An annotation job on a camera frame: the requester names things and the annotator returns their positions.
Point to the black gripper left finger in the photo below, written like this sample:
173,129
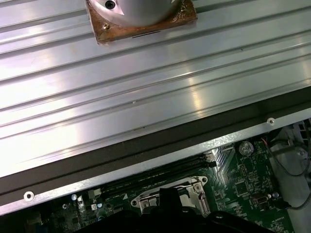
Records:
164,199

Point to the brown square base plate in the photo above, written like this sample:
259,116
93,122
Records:
109,36

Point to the silver coin cell battery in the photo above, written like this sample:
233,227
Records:
246,148

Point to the black open PC case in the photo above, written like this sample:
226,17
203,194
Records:
145,145

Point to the metal CPU socket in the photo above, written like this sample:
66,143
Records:
139,201

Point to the black RAM slot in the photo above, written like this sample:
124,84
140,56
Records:
158,178
175,165

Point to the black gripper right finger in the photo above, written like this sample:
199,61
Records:
175,199

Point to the small white board connector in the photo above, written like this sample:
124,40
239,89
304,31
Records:
94,193

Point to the green motherboard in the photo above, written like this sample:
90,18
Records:
257,174

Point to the internal USB port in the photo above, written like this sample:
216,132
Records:
259,200

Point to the black pin header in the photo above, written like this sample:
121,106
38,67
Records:
243,170

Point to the square black chip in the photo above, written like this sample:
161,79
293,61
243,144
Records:
242,189

